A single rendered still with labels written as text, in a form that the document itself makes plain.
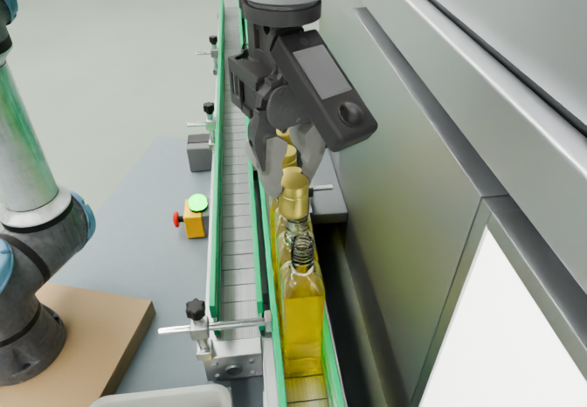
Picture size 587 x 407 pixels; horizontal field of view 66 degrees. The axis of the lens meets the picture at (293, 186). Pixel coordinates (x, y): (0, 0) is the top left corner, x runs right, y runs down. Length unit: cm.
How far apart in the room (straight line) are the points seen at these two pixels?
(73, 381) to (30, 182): 35
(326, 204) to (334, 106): 63
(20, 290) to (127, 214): 47
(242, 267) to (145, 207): 46
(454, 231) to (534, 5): 19
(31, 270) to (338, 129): 62
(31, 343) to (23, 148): 34
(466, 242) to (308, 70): 20
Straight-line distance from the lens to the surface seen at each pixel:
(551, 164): 32
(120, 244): 118
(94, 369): 93
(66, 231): 89
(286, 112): 44
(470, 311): 43
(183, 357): 94
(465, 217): 40
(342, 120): 39
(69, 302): 104
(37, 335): 93
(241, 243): 93
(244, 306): 83
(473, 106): 40
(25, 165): 81
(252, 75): 44
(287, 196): 50
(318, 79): 40
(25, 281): 86
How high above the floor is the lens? 154
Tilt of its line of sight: 39 degrees down
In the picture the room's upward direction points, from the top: straight up
